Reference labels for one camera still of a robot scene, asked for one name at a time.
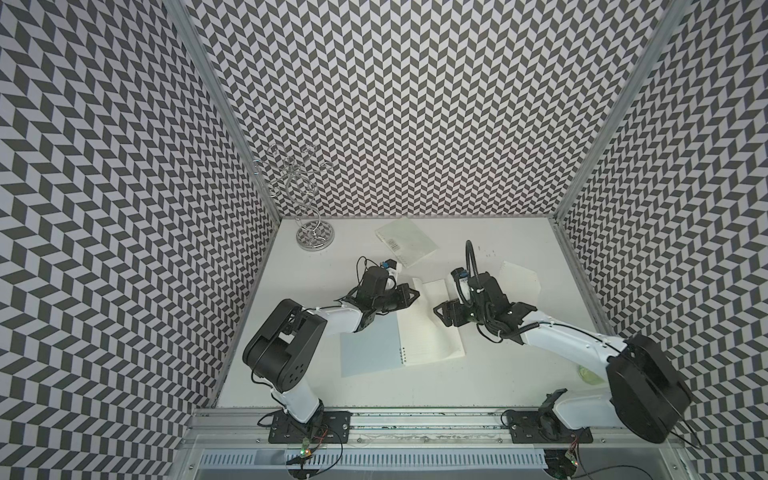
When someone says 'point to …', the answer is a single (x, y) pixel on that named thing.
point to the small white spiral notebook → (410, 245)
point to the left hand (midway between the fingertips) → (420, 296)
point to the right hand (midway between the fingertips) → (445, 311)
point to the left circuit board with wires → (317, 458)
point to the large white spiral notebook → (412, 336)
